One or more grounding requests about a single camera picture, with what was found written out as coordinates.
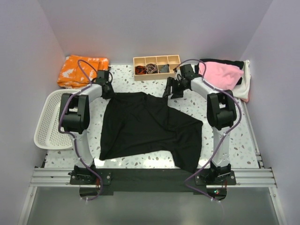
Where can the black t-shirt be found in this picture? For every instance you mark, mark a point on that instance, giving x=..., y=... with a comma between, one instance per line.
x=140, y=123
x=240, y=64

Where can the black folded t-shirt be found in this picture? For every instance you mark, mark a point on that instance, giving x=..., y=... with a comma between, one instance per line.
x=240, y=64

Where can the white plastic perforated basket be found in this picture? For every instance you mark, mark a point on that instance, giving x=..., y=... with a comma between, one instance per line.
x=47, y=135

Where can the brown patterned rolled sock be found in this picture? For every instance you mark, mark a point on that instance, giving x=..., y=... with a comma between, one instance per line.
x=151, y=68

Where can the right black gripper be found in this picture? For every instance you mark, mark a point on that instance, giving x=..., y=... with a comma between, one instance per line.
x=176, y=94

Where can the pink folded t-shirt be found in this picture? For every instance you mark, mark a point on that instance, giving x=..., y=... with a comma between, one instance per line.
x=221, y=76

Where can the grey folded sock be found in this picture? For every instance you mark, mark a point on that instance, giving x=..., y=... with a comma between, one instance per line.
x=164, y=68

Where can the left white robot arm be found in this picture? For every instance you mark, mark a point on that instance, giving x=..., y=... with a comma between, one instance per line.
x=74, y=118

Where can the white folded t-shirt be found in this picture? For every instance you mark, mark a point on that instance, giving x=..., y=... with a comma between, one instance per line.
x=242, y=91

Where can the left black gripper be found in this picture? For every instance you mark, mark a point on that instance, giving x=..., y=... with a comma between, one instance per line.
x=112, y=94

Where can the wooden compartment tray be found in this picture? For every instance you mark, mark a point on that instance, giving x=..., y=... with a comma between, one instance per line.
x=171, y=60

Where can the orange black rolled sock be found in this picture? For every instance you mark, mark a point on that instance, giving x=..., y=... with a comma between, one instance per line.
x=140, y=70

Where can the orange white folded cloth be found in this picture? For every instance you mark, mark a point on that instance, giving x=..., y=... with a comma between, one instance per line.
x=72, y=77

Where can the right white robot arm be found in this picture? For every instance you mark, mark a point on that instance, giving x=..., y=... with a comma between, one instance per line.
x=223, y=112

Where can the black mounting base plate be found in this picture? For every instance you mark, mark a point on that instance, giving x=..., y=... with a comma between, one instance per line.
x=110, y=181

